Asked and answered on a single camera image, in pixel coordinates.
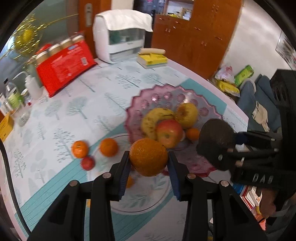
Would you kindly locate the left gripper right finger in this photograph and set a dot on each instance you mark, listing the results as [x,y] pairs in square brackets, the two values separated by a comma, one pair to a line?
[232,220]

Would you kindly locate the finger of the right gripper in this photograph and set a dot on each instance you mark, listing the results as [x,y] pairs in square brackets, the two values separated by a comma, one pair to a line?
[257,138]
[225,158]

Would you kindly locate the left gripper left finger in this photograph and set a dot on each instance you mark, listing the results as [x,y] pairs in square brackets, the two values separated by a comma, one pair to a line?
[65,218]

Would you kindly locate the dark avocado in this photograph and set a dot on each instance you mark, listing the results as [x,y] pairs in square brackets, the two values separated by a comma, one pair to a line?
[216,131]

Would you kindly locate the small tangerine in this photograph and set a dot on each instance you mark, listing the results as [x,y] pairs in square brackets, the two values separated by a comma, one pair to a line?
[130,182]
[192,134]

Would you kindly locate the yellow spotted pear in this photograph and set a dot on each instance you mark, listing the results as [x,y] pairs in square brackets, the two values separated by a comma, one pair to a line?
[186,115]

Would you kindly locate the red yellow apple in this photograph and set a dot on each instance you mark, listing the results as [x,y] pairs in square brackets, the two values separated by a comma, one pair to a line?
[169,133]

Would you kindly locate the small red fruit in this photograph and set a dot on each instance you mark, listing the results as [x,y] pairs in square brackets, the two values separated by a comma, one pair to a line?
[87,163]

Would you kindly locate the large orange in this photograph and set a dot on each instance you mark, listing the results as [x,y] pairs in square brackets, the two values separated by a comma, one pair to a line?
[148,157]

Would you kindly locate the spotted yellow banana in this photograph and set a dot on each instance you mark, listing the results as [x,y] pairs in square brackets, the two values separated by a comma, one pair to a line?
[151,119]

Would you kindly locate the cardboard box with bags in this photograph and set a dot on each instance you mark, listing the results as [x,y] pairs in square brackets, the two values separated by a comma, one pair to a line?
[228,82]

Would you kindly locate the pink plastic fruit bowl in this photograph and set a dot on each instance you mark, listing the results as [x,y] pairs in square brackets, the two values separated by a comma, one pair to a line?
[170,97]

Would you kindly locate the tree pattern tablecloth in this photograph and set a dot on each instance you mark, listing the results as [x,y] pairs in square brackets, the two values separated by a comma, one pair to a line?
[92,108]

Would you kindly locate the yellow flat box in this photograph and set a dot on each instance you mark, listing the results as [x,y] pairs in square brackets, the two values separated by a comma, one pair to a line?
[6,127]

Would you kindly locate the clear glass cup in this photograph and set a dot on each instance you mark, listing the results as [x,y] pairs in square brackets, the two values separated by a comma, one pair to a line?
[21,115]

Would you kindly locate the yellow tissue pack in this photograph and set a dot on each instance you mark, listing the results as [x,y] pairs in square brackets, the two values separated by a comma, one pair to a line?
[152,57]

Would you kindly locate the brown wooden cabinet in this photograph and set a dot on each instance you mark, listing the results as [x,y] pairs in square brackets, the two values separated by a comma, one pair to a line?
[201,42]

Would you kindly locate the green label bottle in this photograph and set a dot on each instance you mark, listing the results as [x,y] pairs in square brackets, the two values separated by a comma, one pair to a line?
[13,95]

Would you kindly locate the white squeeze bottle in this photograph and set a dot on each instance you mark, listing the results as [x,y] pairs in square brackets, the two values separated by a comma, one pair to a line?
[31,85]

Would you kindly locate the red snack package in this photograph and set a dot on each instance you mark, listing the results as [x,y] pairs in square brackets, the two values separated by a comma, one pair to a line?
[62,68]

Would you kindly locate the white countertop appliance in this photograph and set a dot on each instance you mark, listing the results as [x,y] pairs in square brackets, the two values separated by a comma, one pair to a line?
[113,46]

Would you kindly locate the jar pack behind package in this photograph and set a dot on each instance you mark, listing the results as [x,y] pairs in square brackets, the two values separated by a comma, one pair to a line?
[49,50]

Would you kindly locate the white cloth cover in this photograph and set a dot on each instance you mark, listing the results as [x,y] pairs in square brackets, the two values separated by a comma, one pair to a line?
[123,19]

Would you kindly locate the gold door ornament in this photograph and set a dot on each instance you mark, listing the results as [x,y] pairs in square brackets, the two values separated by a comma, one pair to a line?
[25,39]

